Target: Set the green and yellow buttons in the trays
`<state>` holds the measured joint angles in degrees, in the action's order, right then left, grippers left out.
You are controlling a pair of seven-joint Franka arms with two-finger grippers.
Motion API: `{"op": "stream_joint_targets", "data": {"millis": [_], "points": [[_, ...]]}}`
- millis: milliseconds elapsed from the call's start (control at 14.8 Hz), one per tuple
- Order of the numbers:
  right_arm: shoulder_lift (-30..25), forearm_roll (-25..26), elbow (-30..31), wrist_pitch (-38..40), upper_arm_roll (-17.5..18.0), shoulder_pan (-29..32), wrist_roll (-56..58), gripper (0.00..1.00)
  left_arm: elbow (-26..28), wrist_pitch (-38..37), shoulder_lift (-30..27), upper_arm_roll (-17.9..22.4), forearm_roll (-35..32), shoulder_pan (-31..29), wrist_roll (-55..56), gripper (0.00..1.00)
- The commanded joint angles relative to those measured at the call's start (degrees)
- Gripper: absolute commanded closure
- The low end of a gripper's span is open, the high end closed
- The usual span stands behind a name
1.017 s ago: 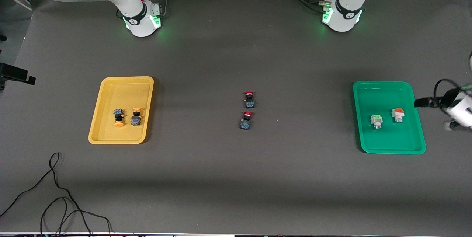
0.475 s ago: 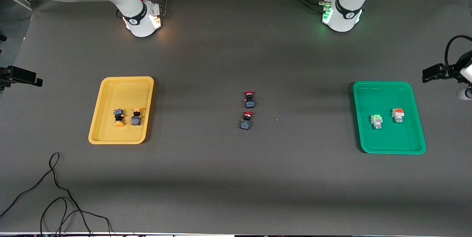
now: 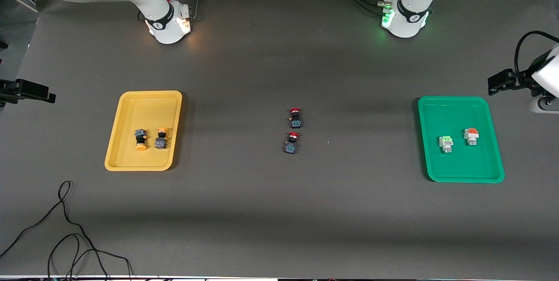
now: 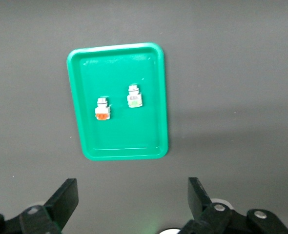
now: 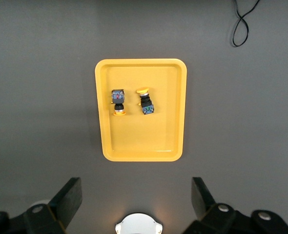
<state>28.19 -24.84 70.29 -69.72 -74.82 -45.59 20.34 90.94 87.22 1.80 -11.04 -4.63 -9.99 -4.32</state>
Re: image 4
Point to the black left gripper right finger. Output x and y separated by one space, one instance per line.
200 202

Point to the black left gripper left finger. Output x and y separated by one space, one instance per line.
61 202

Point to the green button with orange base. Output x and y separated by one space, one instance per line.
102 112

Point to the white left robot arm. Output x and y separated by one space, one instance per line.
169 232

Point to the green plastic tray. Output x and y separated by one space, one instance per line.
119 131

